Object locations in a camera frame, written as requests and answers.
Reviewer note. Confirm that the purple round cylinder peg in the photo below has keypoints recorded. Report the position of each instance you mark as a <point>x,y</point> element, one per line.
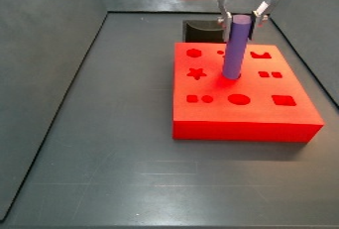
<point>237,46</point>

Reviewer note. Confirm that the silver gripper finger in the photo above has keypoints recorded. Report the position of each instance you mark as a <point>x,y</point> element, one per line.
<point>260,15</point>
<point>226,19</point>

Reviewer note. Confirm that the red shape sorter block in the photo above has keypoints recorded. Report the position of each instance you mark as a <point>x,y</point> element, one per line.
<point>261,107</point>

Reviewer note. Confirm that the dark grey curved holder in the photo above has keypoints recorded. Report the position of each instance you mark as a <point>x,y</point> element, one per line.
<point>202,31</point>

